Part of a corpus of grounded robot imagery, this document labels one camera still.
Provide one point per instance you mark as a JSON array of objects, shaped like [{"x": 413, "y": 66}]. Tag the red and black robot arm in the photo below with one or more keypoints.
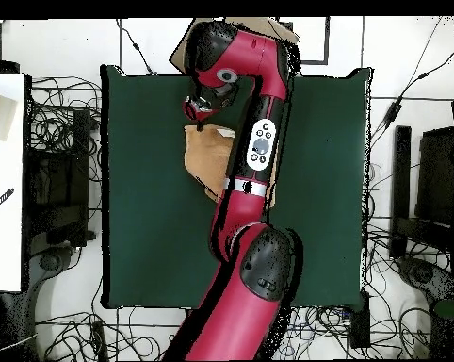
[{"x": 234, "y": 320}]

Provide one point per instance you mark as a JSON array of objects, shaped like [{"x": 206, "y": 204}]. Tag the white table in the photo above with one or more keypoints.
[{"x": 4, "y": 226}]

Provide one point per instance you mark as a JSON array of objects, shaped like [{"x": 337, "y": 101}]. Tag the black ridged tool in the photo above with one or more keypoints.
[{"x": 0, "y": 201}]

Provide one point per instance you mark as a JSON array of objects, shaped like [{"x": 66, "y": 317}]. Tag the black upright post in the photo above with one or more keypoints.
[{"x": 402, "y": 169}]

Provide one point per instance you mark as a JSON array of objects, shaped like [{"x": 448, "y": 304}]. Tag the black flat panel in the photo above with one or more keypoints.
[{"x": 436, "y": 173}]

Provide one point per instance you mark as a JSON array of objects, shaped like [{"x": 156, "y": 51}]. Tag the black power strip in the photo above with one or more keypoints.
[{"x": 99, "y": 339}]

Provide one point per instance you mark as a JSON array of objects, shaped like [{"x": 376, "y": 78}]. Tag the black equipment rack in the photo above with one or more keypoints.
[{"x": 57, "y": 188}]

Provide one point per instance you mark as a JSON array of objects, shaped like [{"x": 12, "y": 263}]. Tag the black office chair base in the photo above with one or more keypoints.
[
  {"x": 50, "y": 262},
  {"x": 423, "y": 273}
]

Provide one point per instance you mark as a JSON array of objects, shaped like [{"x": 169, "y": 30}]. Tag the brown cardboard box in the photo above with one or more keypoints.
[{"x": 180, "y": 56}]

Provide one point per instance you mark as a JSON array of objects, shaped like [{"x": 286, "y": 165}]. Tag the black rectangular box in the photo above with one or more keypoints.
[{"x": 359, "y": 324}]

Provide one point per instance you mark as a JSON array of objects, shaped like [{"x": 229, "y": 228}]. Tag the orange terry towel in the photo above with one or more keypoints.
[{"x": 206, "y": 158}]

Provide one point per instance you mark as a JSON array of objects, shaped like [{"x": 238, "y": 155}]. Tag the dark green table cloth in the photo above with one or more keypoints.
[{"x": 144, "y": 226}]

